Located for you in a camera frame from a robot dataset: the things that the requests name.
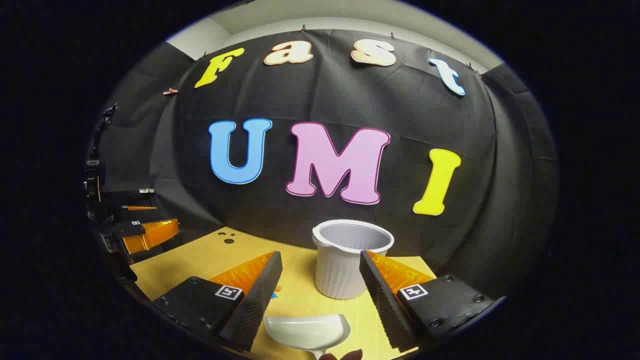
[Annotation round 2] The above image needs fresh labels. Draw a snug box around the grey dustpan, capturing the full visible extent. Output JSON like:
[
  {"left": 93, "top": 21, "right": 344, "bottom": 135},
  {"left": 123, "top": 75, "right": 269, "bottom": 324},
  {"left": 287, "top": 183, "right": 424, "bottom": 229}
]
[{"left": 263, "top": 314, "right": 352, "bottom": 360}]

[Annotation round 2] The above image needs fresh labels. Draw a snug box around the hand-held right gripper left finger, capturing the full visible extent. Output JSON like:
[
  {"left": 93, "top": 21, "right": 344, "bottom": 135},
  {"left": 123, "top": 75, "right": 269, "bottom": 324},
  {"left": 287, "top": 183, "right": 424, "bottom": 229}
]
[{"left": 152, "top": 251, "right": 283, "bottom": 352}]

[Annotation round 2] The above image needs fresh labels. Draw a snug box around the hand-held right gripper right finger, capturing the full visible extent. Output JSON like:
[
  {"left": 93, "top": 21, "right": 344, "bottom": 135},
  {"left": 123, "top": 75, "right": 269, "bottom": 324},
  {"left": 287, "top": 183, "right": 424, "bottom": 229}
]
[{"left": 359, "top": 250, "right": 507, "bottom": 353}]

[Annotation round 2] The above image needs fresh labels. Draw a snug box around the white ribbed garbage bin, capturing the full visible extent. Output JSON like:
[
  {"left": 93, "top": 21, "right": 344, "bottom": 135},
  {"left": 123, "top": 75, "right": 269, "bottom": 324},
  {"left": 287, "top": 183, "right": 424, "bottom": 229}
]
[{"left": 312, "top": 219, "right": 395, "bottom": 300}]

